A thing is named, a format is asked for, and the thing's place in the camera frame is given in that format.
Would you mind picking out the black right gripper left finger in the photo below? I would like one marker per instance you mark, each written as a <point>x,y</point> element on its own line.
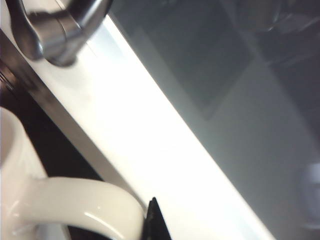
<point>87,235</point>

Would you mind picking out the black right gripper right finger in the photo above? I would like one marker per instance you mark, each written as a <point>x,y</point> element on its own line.
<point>156,225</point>

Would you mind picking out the white Starbucks logo mug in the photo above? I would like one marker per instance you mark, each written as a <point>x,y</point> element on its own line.
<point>75,200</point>

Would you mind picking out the steel gooseneck faucet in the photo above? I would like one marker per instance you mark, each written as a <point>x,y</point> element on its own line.
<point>70,32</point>

